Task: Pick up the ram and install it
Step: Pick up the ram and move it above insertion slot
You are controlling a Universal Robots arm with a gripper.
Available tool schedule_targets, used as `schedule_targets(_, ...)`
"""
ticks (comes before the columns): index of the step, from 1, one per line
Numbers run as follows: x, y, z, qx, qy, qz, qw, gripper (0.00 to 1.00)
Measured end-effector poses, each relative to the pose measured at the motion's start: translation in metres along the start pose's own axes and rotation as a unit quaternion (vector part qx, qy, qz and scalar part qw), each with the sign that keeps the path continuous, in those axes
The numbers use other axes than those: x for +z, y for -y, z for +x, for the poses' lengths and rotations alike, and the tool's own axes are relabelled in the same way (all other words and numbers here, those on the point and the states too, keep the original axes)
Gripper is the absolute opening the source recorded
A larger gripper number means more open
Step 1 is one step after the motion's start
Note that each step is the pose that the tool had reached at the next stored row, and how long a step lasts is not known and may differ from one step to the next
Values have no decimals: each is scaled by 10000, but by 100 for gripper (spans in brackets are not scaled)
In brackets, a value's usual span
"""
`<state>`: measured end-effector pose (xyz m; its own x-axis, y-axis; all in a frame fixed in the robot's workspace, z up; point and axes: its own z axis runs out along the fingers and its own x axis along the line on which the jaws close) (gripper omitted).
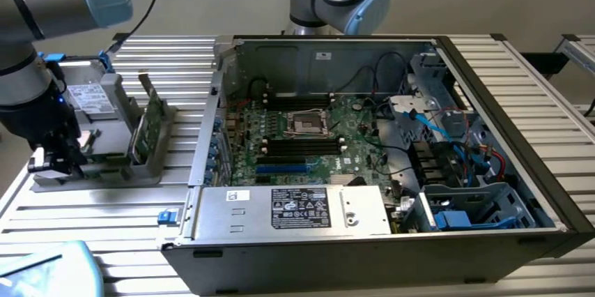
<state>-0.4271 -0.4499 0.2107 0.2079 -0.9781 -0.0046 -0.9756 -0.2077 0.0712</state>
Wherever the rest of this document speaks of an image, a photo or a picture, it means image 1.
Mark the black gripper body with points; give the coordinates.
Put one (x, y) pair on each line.
(32, 122)

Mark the silver power supply unit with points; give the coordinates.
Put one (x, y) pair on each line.
(260, 213)

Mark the blue expansion slot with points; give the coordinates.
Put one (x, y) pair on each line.
(280, 168)

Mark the black RAM slot bank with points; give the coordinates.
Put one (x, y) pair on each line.
(299, 101)
(304, 146)

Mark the grey parts rack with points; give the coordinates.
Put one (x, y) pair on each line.
(116, 136)

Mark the CPU chip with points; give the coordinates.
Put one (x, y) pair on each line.
(90, 140)

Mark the black expansion slot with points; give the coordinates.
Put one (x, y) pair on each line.
(280, 160)

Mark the metal CPU socket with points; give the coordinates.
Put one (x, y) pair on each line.
(307, 123)

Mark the grey metal disk bay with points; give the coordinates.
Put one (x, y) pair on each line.
(424, 77)

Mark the small silver heat sink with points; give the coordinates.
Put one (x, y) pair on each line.
(344, 180)

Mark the green motherboard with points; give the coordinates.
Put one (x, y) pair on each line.
(357, 143)

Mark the green graphics card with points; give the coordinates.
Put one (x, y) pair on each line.
(150, 126)

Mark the metal slat side table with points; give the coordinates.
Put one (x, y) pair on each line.
(577, 53)

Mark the blue case latch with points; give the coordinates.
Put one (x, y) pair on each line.
(168, 216)

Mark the blue plug connector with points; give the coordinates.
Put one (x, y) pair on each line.
(452, 221)

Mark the black open PC case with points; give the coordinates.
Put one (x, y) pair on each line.
(353, 262)

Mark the silver disk with blue bracket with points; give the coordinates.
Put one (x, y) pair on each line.
(90, 96)

